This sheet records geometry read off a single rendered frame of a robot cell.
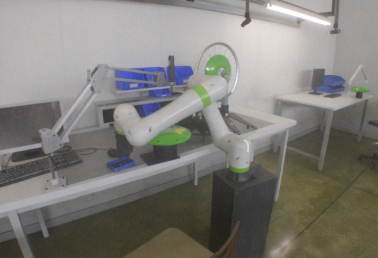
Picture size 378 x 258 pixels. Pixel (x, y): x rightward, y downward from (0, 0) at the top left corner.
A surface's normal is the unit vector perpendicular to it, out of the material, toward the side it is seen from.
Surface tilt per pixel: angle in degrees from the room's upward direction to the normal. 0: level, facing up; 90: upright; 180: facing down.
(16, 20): 90
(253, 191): 90
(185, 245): 0
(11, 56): 90
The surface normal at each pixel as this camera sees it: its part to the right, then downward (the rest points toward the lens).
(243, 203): 0.40, 0.25
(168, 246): 0.00, -0.96
